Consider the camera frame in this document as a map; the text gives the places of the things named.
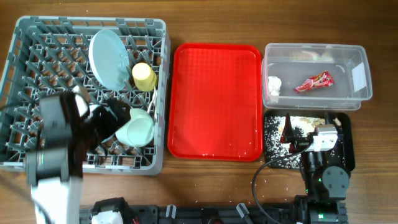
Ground light blue plate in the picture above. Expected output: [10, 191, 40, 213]
[88, 29, 130, 91]

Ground yellow plastic cup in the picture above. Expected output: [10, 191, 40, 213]
[132, 62, 157, 91]

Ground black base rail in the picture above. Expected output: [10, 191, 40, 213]
[79, 203, 349, 224]

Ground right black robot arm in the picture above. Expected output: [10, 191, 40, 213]
[280, 114, 350, 223]

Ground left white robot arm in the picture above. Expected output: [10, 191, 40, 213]
[24, 91, 130, 223]

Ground clear plastic bin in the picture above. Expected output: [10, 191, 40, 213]
[262, 43, 373, 110]

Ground white napkin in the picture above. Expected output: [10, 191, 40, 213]
[268, 76, 282, 96]

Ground red plastic tray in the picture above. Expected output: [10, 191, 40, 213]
[167, 43, 263, 162]

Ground grey dishwasher rack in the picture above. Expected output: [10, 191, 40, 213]
[1, 16, 171, 175]

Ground light green bowl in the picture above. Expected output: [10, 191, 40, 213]
[115, 108, 155, 147]

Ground red snack wrapper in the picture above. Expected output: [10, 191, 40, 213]
[294, 71, 335, 93]

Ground white plastic fork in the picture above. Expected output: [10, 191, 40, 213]
[147, 87, 157, 114]

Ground black plastic tray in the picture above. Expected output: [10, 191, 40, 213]
[264, 110, 355, 171]

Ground small blue food bowl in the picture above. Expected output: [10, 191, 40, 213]
[88, 105, 117, 143]

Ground spilled rice and food scraps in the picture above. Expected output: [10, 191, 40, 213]
[264, 116, 345, 169]

